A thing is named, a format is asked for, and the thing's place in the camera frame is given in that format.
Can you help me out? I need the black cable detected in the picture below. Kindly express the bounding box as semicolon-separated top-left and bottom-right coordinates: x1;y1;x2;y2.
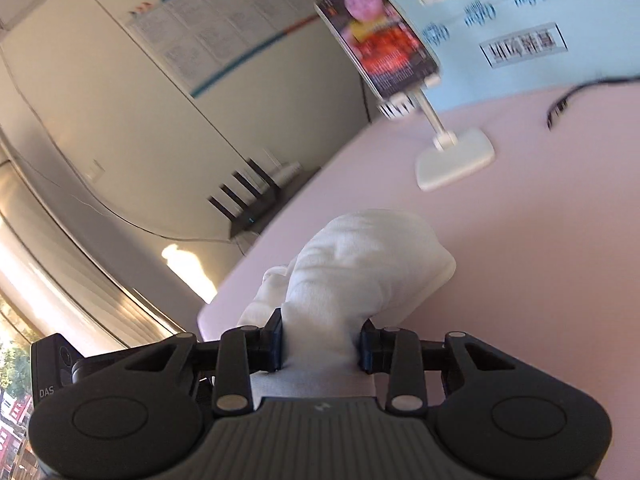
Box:
545;75;640;132

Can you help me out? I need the metal window frame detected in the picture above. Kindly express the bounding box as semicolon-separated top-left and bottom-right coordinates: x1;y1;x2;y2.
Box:
0;130;191;348

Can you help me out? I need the wall poster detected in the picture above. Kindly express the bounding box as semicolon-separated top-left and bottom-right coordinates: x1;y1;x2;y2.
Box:
122;0;326;99

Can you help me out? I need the black router with antennas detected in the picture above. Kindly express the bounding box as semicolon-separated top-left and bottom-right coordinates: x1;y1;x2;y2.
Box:
207;157;284;239

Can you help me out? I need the large light blue carton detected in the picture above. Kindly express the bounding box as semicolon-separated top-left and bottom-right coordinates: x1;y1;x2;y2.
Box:
360;0;640;117

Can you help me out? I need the smartphone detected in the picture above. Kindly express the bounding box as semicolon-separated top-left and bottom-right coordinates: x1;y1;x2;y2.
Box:
314;0;442;98

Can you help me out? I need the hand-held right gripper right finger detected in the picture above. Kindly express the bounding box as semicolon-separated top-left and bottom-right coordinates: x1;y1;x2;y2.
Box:
359;319;521;416

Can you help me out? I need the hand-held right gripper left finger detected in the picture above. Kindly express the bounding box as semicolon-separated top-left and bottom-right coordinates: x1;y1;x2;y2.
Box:
122;310;285;416

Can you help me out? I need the white garment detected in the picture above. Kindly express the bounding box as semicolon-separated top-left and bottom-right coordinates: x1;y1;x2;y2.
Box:
237;211;457;401

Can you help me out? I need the white phone stand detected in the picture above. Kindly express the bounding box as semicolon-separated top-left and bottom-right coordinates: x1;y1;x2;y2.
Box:
375;76;496;192

